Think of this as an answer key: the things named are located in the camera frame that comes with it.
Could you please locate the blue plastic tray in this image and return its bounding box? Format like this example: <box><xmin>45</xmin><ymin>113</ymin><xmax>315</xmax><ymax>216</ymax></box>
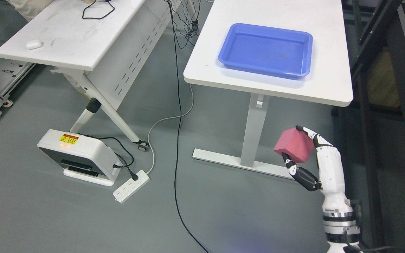
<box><xmin>218</xmin><ymin>23</ymin><xmax>313</xmax><ymax>79</ymax></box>

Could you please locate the white box device warning label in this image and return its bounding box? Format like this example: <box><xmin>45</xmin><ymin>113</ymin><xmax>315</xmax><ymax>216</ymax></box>
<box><xmin>37</xmin><ymin>129</ymin><xmax>123</xmax><ymax>186</ymax></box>

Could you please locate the white desk with T-leg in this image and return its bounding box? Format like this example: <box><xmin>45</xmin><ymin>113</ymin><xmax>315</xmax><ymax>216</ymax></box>
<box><xmin>183</xmin><ymin>0</ymin><xmax>353</xmax><ymax>179</ymax></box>

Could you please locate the pink foam block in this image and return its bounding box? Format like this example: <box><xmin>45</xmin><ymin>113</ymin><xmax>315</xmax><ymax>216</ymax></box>
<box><xmin>274</xmin><ymin>128</ymin><xmax>314</xmax><ymax>163</ymax></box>

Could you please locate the long black floor cable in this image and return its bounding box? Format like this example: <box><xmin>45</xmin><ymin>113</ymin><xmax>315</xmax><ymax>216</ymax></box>
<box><xmin>166</xmin><ymin>0</ymin><xmax>210</xmax><ymax>253</ymax></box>

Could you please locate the silver white robot forearm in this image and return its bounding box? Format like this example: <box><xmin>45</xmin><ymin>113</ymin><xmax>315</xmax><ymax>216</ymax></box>
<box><xmin>322</xmin><ymin>206</ymin><xmax>361</xmax><ymax>253</ymax></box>

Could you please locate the white power strip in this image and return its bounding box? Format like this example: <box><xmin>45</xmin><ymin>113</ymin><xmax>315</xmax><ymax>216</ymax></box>
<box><xmin>113</xmin><ymin>170</ymin><xmax>150</xmax><ymax>203</ymax></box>

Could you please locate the white folding table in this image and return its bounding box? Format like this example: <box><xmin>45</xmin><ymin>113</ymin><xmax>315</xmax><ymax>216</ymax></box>
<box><xmin>0</xmin><ymin>0</ymin><xmax>179</xmax><ymax>151</ymax></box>

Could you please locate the white earbud case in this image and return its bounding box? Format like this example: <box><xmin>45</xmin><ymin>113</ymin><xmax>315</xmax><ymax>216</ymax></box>
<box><xmin>26</xmin><ymin>40</ymin><xmax>43</xmax><ymax>50</ymax></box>

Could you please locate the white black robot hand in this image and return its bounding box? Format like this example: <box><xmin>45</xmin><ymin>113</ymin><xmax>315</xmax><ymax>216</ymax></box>
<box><xmin>282</xmin><ymin>125</ymin><xmax>352</xmax><ymax>217</ymax></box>

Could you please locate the black metal shelf right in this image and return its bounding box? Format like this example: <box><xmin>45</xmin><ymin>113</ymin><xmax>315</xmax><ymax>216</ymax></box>
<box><xmin>331</xmin><ymin>0</ymin><xmax>405</xmax><ymax>250</ymax></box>

